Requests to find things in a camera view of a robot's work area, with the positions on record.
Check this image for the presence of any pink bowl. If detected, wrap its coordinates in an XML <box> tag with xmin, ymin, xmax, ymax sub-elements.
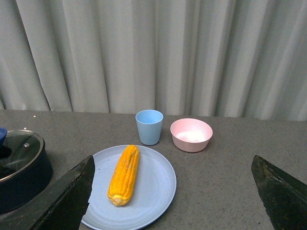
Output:
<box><xmin>170</xmin><ymin>118</ymin><xmax>213</xmax><ymax>153</ymax></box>

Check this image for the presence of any light blue cup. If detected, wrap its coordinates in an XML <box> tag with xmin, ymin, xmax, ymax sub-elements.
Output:
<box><xmin>135</xmin><ymin>110</ymin><xmax>164</xmax><ymax>146</ymax></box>

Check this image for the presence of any light blue plate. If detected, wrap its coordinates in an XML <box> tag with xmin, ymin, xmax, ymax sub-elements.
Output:
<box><xmin>82</xmin><ymin>145</ymin><xmax>177</xmax><ymax>230</ymax></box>

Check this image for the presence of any yellow corn cob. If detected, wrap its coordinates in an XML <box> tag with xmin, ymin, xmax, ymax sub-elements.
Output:
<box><xmin>107</xmin><ymin>145</ymin><xmax>140</xmax><ymax>206</ymax></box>

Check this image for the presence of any glass lid with blue knob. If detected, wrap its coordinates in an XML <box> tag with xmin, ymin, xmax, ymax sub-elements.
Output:
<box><xmin>0</xmin><ymin>128</ymin><xmax>45</xmax><ymax>182</ymax></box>

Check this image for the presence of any dark blue saucepan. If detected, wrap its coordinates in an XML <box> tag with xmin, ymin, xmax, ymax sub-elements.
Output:
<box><xmin>0</xmin><ymin>144</ymin><xmax>53</xmax><ymax>214</ymax></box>

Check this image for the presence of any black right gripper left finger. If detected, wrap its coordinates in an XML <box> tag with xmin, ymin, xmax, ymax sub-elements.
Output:
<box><xmin>0</xmin><ymin>156</ymin><xmax>95</xmax><ymax>230</ymax></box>

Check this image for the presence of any grey curtain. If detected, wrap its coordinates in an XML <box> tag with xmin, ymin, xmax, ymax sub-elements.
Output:
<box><xmin>0</xmin><ymin>0</ymin><xmax>307</xmax><ymax>121</ymax></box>

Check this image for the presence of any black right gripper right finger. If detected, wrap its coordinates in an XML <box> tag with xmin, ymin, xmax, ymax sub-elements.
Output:
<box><xmin>251</xmin><ymin>155</ymin><xmax>307</xmax><ymax>230</ymax></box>

